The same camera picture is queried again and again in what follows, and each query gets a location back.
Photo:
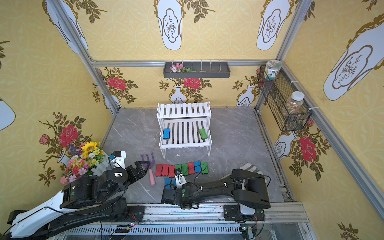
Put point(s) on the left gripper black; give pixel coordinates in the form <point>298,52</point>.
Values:
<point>132,173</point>

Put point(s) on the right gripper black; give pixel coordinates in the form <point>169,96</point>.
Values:
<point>167,195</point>

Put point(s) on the red eraser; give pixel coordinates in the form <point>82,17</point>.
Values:
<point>172,171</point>
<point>165,170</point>
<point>159,170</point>
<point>191,168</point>

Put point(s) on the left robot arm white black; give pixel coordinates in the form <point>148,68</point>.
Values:
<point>87,200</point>

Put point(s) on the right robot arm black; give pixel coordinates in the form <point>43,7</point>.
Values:
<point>247,188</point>

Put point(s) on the white two-tier slatted shelf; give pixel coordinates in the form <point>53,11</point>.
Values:
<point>184,120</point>

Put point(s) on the flower arrangement white fence planter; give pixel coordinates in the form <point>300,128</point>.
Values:
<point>87,158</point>

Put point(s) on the grey work glove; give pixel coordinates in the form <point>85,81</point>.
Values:
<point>249,168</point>

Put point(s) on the small pink flower sprig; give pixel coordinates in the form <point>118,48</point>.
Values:
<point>179,68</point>

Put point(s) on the clear jar white lid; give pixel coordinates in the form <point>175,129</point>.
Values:
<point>293,103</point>

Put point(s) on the jar with green label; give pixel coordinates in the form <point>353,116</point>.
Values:
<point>272,69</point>

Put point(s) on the purple garden fork pink handle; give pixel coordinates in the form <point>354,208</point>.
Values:
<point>150,171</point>

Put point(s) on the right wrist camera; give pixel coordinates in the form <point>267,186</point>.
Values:
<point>179,178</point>

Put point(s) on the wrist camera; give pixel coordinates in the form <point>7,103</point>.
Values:
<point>117,159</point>
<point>179,178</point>

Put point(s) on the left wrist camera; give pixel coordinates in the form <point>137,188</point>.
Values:
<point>117,159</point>

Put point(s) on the white slotted cable duct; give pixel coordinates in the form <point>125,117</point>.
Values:
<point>189,229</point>

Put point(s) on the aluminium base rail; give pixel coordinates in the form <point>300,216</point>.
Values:
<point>215,213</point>

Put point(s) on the dark grey wall tray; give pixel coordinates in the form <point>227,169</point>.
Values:
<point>200,69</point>

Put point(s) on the black wire wall basket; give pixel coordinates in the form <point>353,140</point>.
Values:
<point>276,93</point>

